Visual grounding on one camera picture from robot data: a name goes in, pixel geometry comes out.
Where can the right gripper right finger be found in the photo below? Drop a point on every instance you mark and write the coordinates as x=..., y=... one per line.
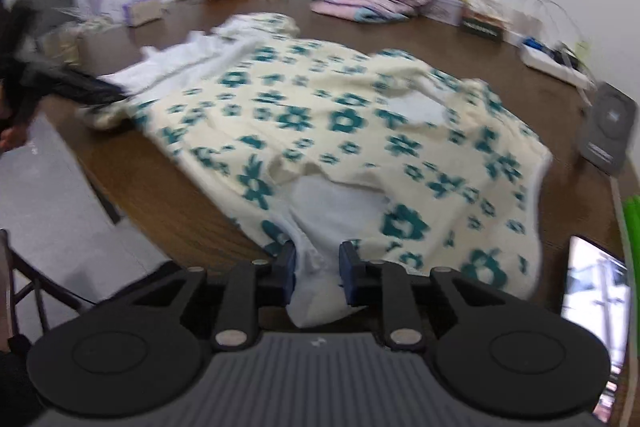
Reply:
x=496, y=353

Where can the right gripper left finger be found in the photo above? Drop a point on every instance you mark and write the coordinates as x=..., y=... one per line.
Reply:
x=142, y=350

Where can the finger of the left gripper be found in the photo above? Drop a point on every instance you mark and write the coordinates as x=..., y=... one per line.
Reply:
x=70, y=83

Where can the cream teal floral garment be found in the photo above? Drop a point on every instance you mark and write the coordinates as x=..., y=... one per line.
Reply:
x=310, y=142

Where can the purple tissue box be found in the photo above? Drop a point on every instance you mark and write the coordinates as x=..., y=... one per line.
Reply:
x=137, y=13

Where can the black smartphone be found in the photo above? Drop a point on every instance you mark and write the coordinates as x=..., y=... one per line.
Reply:
x=597, y=297

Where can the green plastic object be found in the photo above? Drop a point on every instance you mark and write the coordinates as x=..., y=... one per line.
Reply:
x=631, y=210

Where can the white power strip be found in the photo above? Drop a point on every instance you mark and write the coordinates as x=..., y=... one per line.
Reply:
x=541, y=62

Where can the pink blue folded garment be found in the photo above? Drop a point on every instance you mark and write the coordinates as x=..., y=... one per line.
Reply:
x=364, y=11

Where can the white tin box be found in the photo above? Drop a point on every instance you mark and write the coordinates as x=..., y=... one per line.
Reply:
x=445, y=11

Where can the grey wireless charger stand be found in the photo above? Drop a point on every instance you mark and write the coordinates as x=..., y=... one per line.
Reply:
x=607, y=130

